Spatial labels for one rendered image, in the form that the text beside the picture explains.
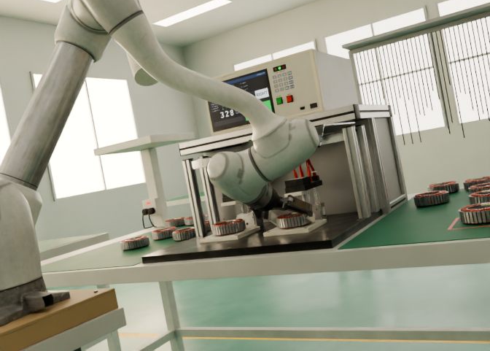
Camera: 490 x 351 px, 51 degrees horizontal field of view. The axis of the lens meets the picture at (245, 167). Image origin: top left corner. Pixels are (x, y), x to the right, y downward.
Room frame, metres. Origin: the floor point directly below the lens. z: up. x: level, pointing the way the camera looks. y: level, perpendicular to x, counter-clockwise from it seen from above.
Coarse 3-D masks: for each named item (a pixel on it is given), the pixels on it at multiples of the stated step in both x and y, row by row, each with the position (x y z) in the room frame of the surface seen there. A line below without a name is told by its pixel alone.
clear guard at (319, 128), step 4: (324, 124) 1.42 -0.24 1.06; (328, 124) 1.44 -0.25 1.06; (332, 124) 1.47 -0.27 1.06; (336, 124) 1.50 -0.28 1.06; (340, 124) 1.53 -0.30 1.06; (344, 124) 1.58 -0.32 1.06; (348, 124) 1.63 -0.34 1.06; (316, 128) 1.41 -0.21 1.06; (320, 128) 1.41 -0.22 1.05; (324, 128) 1.63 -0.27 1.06; (328, 128) 1.69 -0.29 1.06; (320, 132) 1.40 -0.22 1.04; (320, 136) 1.39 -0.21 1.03; (320, 140) 1.38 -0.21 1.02; (248, 144) 1.52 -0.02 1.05; (252, 144) 1.51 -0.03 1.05; (320, 144) 1.37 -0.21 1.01; (248, 148) 1.51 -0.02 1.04
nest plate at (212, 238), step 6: (246, 228) 1.74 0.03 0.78; (252, 228) 1.71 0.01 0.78; (258, 228) 1.73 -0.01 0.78; (234, 234) 1.65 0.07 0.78; (240, 234) 1.63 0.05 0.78; (246, 234) 1.66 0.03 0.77; (204, 240) 1.68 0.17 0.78; (210, 240) 1.67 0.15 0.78; (216, 240) 1.66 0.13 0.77; (222, 240) 1.64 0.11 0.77
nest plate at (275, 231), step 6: (318, 222) 1.58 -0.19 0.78; (324, 222) 1.60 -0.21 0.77; (276, 228) 1.61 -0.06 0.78; (288, 228) 1.56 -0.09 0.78; (294, 228) 1.54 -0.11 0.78; (300, 228) 1.51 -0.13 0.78; (306, 228) 1.50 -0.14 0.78; (312, 228) 1.52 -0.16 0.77; (264, 234) 1.57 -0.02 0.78; (270, 234) 1.56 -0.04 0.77; (276, 234) 1.55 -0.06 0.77; (282, 234) 1.54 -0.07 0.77
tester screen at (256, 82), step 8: (264, 72) 1.74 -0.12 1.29; (232, 80) 1.81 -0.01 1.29; (240, 80) 1.79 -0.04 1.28; (248, 80) 1.78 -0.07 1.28; (256, 80) 1.76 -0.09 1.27; (264, 80) 1.75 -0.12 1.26; (240, 88) 1.79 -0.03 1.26; (248, 88) 1.78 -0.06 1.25; (256, 88) 1.76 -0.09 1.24; (216, 104) 1.85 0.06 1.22; (216, 112) 1.85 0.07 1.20; (216, 120) 1.86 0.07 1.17; (248, 120) 1.79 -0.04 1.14; (216, 128) 1.86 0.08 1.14
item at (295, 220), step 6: (282, 216) 1.60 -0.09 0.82; (288, 216) 1.62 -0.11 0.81; (294, 216) 1.55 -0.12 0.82; (300, 216) 1.54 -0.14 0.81; (276, 222) 1.58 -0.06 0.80; (282, 222) 1.56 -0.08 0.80; (288, 222) 1.54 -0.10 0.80; (294, 222) 1.55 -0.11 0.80; (300, 222) 1.54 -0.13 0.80; (306, 222) 1.55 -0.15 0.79; (282, 228) 1.57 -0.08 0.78
